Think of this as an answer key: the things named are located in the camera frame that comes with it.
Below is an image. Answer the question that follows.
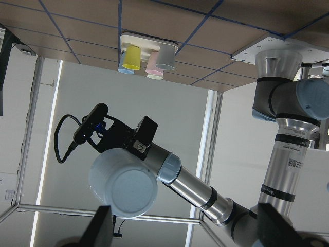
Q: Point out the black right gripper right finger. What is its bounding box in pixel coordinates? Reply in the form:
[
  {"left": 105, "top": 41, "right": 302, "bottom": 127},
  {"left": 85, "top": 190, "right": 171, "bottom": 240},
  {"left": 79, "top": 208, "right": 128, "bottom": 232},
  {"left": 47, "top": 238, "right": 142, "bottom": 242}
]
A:
[{"left": 257, "top": 203, "right": 328, "bottom": 246}]

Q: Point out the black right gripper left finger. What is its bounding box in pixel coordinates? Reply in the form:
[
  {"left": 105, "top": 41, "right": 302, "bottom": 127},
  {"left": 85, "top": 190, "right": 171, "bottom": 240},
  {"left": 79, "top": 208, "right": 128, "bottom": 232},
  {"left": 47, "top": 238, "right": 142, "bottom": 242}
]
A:
[{"left": 55, "top": 206, "right": 114, "bottom": 246}]

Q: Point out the light blue cup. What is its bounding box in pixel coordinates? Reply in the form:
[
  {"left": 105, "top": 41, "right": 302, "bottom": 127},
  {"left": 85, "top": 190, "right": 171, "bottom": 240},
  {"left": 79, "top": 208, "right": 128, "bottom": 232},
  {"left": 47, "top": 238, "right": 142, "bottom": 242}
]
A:
[{"left": 88, "top": 148, "right": 158, "bottom": 218}]

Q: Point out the pale green cup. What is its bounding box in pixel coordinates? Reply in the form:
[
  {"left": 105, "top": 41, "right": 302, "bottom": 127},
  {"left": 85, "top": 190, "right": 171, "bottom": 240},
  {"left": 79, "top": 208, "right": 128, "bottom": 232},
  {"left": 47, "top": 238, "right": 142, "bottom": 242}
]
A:
[{"left": 147, "top": 73, "right": 163, "bottom": 80}]

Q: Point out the yellow cup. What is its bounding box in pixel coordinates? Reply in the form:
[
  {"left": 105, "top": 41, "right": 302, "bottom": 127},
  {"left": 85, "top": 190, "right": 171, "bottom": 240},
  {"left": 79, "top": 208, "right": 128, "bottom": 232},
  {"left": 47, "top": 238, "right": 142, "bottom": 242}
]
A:
[{"left": 123, "top": 46, "right": 141, "bottom": 70}]

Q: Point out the pink cup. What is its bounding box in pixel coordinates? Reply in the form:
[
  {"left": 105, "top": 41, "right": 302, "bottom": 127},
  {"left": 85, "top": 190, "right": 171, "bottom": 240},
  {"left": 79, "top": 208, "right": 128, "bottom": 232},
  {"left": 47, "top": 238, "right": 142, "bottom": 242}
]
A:
[{"left": 145, "top": 51, "right": 163, "bottom": 76}]

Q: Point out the grey cup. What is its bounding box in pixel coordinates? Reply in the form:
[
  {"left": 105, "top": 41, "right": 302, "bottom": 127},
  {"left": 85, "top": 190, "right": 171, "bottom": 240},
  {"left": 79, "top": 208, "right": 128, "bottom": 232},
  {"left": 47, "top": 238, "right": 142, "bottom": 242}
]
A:
[{"left": 155, "top": 44, "right": 175, "bottom": 70}]

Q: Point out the cream plastic tray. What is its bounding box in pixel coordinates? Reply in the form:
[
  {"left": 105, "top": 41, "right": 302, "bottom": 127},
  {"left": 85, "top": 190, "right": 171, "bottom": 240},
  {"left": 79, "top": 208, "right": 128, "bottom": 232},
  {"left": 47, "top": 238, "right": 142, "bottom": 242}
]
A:
[{"left": 120, "top": 32, "right": 178, "bottom": 62}]

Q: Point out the black wrist camera on gripper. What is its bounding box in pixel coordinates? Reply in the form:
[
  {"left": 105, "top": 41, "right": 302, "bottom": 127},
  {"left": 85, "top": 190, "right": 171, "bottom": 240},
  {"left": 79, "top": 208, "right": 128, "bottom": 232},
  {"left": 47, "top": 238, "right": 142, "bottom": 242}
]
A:
[{"left": 73, "top": 103, "right": 108, "bottom": 145}]

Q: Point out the black camera cable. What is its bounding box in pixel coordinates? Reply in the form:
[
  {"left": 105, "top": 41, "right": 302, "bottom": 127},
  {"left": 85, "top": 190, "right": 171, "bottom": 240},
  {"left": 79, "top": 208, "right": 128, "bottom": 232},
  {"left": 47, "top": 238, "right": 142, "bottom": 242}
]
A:
[{"left": 54, "top": 114, "right": 83, "bottom": 164}]

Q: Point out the blue cup with handle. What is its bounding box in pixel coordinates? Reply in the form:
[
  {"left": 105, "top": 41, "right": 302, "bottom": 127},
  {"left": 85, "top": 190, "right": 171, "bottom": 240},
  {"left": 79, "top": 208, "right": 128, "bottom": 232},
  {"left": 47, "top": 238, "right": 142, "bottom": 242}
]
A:
[{"left": 117, "top": 52, "right": 135, "bottom": 75}]

